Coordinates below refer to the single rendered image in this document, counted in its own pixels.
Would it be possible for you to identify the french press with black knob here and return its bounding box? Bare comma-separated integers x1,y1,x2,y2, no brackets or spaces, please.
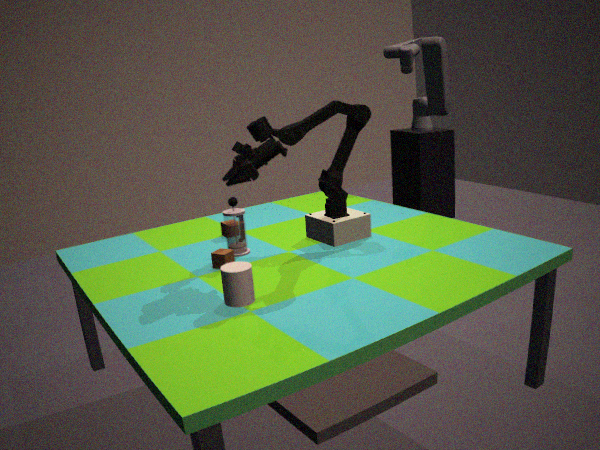
223,197,250,257

